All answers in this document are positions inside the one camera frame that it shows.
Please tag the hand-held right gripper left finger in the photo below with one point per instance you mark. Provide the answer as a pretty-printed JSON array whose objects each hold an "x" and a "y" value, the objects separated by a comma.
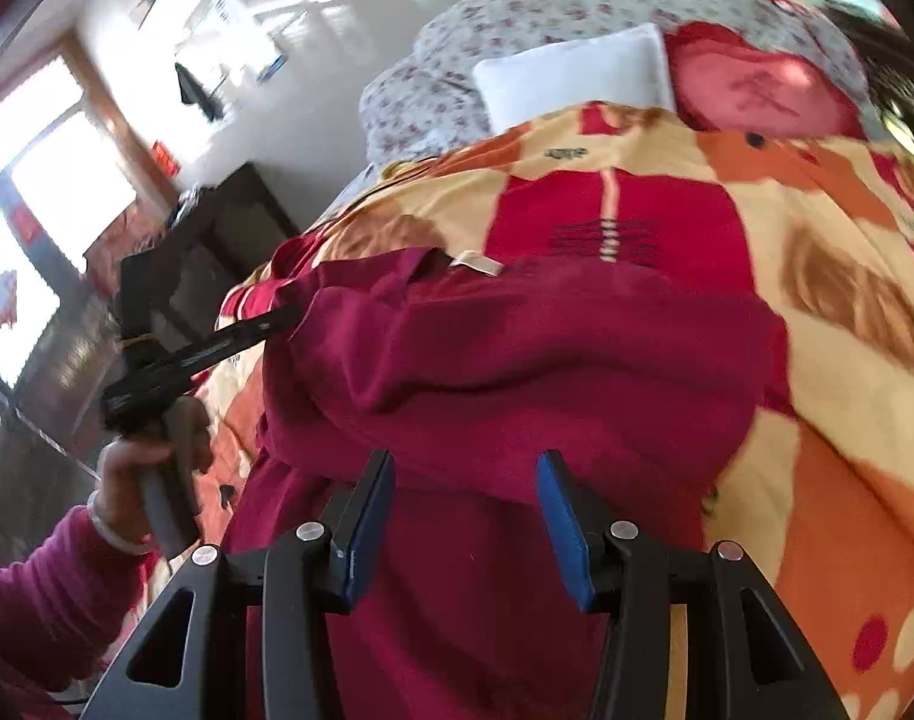
[{"x": 367, "y": 525}]

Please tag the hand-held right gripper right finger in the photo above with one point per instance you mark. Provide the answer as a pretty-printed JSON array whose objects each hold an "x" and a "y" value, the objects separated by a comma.
[{"x": 562, "y": 532}]

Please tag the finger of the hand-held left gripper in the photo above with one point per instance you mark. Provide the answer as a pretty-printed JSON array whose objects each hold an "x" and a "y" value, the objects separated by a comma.
[{"x": 239, "y": 337}]

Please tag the maroon knitted garment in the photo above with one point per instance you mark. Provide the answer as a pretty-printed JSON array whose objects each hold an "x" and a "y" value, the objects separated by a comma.
[{"x": 502, "y": 360}]

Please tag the person's left forearm pink sleeve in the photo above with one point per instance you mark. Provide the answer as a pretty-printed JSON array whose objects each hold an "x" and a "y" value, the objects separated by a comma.
[{"x": 45, "y": 600}]

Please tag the person's left hand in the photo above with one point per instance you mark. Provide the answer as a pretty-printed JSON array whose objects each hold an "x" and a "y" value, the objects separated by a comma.
[{"x": 123, "y": 476}]

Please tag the white bangle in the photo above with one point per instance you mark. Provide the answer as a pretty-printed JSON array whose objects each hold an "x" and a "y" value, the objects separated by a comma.
[{"x": 112, "y": 531}]

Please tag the dark wooden cabinet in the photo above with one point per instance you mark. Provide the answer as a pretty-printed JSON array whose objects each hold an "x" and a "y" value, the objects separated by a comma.
[{"x": 232, "y": 217}]

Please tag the black hanging cloth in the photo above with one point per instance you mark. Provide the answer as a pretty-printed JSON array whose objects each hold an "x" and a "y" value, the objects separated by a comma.
[{"x": 198, "y": 90}]

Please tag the bright window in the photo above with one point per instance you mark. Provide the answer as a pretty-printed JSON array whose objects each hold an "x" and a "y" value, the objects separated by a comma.
[{"x": 52, "y": 165}]

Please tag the orange red printed blanket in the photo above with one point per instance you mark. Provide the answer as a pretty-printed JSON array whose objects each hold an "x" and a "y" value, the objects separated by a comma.
[{"x": 839, "y": 300}]

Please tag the white pillow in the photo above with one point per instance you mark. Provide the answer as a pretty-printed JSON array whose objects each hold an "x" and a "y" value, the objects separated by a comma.
[{"x": 577, "y": 71}]

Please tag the floral grey quilt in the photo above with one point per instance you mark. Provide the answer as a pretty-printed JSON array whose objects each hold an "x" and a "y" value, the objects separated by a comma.
[{"x": 547, "y": 7}]

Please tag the red heart cushion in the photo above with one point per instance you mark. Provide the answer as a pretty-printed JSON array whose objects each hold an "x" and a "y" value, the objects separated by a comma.
[{"x": 749, "y": 82}]

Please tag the dark carved wooden furniture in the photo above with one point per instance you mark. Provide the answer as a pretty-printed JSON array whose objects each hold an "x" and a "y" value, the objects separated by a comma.
[{"x": 895, "y": 67}]

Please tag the red wall sign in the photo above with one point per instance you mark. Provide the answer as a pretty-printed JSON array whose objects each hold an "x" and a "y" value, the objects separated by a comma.
[{"x": 164, "y": 159}]

